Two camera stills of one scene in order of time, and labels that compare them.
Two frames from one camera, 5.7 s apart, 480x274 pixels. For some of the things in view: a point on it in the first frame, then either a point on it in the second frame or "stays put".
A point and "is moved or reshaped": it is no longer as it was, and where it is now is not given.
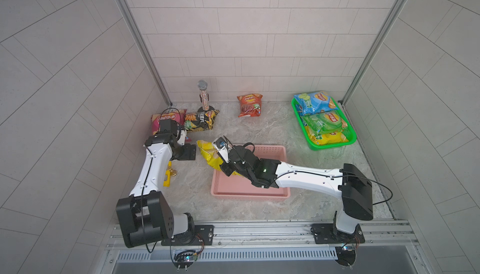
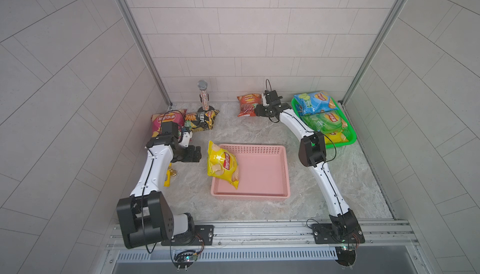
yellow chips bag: [213, 157] is moved or reshaped
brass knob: [172, 172] stays put
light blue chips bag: [316, 102] stays put
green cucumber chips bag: [324, 122] stays put
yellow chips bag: [335, 137] stays put
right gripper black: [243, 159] → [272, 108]
